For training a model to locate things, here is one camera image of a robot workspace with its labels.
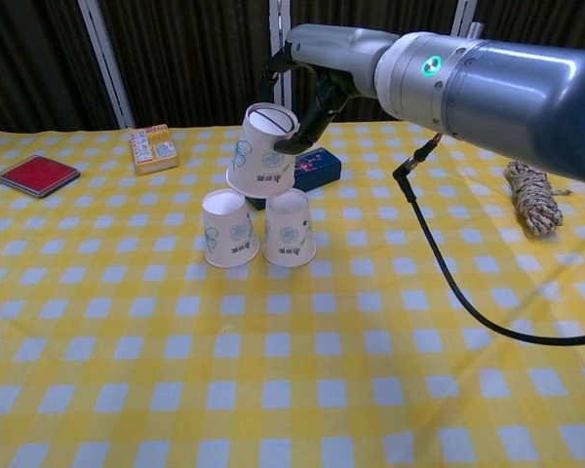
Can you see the yellow checkered tablecloth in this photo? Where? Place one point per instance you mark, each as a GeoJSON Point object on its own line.
{"type": "Point", "coordinates": [273, 365]}

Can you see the white paper cup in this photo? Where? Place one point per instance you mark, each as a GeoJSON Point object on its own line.
{"type": "Point", "coordinates": [229, 234]}
{"type": "Point", "coordinates": [290, 234]}

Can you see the white partition frame post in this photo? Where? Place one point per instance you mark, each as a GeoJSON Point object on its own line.
{"type": "Point", "coordinates": [279, 19]}
{"type": "Point", "coordinates": [462, 14]}
{"type": "Point", "coordinates": [105, 63]}

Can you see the red stamp pad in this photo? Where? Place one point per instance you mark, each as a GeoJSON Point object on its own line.
{"type": "Point", "coordinates": [36, 174]}

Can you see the white cup with black line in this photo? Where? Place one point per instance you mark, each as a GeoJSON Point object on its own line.
{"type": "Point", "coordinates": [258, 156]}

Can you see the blue rectangular box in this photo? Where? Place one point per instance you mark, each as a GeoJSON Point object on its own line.
{"type": "Point", "coordinates": [317, 170]}

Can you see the yellow snack box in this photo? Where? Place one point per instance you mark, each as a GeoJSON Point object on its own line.
{"type": "Point", "coordinates": [153, 151]}

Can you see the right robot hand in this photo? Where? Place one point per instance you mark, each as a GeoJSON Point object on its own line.
{"type": "Point", "coordinates": [341, 53]}

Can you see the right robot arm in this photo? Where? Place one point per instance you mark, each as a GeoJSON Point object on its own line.
{"type": "Point", "coordinates": [517, 92]}

